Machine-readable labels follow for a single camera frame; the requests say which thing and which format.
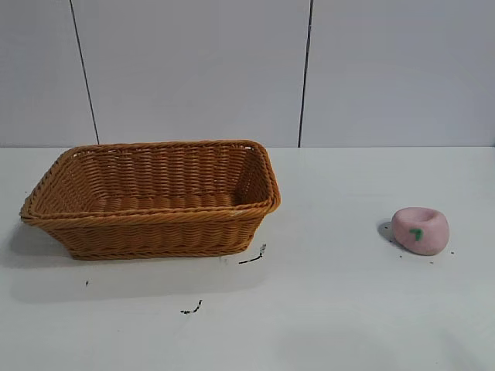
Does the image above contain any pink toy peach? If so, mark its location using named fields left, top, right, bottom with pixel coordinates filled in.
left=391, top=206, right=450, bottom=257

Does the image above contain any brown woven wicker basket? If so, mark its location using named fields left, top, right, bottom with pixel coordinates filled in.
left=19, top=139, right=282, bottom=260

